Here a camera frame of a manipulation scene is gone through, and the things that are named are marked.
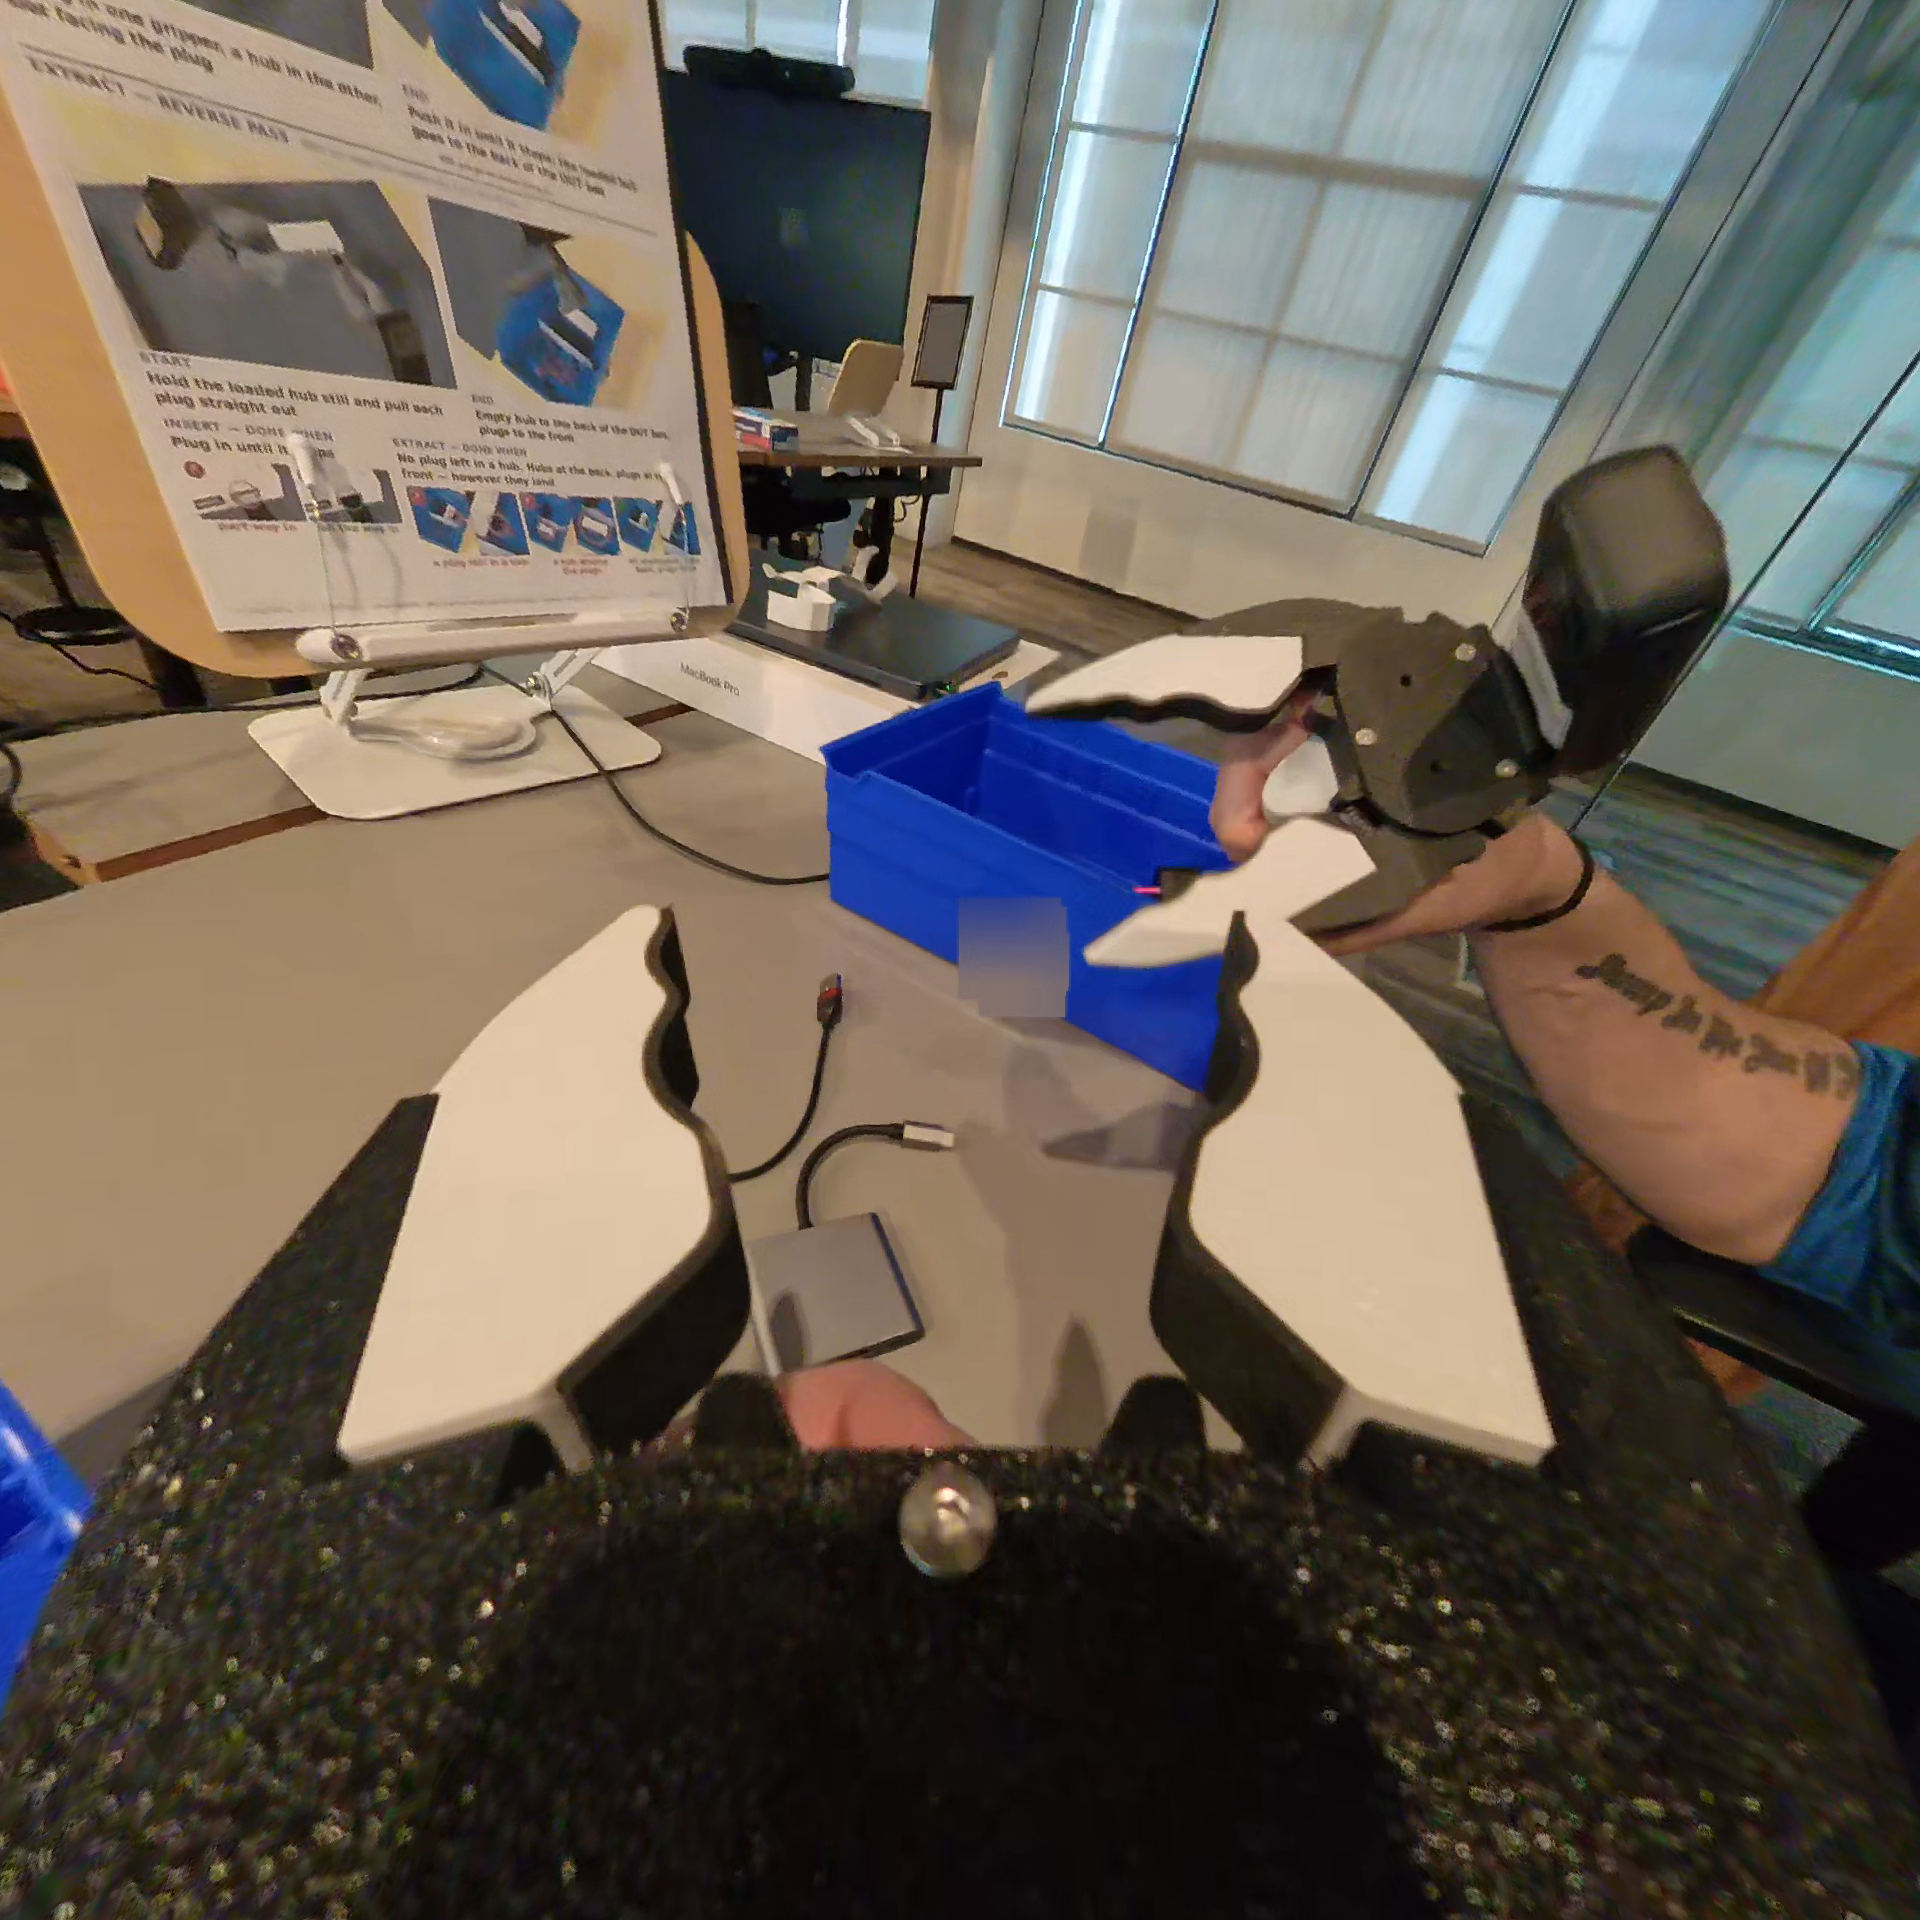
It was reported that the person's right forearm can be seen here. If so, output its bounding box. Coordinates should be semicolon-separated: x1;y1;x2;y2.
1462;861;1870;1268

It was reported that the thin black cable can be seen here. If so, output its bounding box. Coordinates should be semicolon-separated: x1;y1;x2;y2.
546;703;835;889

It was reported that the black usb cable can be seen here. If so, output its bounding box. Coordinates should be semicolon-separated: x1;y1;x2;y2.
726;971;846;1186

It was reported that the grey laptop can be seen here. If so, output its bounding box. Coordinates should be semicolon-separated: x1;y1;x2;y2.
726;590;1025;703

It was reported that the thin black wristband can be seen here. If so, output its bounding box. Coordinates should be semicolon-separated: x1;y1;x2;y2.
1476;830;1598;937

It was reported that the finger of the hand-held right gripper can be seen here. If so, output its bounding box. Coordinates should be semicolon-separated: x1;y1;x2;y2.
1079;735;1389;971
1025;633;1329;741

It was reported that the large grid window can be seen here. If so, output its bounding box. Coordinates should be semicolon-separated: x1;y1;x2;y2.
1002;0;1772;554

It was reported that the large wall screen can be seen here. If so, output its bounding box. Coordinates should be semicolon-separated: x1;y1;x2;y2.
661;45;935;365

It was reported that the wooden display board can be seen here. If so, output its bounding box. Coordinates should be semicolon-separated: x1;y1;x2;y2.
0;0;751;682

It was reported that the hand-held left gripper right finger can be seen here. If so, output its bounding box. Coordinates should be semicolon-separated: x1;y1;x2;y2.
1150;907;1556;1471

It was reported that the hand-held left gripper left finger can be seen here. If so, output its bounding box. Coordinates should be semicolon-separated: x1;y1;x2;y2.
335;903;754;1471

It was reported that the white laptop box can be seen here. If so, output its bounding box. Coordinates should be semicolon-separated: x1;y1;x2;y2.
598;637;1068;770

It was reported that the black chair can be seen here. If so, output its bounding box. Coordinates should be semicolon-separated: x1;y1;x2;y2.
1627;1223;1920;1577

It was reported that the grey usb hub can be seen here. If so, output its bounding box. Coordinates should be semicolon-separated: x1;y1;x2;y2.
745;1118;961;1374

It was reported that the person's left hand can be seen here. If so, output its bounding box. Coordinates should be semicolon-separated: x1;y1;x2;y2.
779;1359;980;1455

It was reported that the white board stand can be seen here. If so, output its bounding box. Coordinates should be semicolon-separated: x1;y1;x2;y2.
246;607;740;823

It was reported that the blue plastic bin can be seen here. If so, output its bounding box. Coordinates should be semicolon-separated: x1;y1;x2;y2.
0;1381;95;1705
823;682;1251;1097

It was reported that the dark office desk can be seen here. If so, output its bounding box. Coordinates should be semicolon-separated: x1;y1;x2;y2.
729;404;987;579

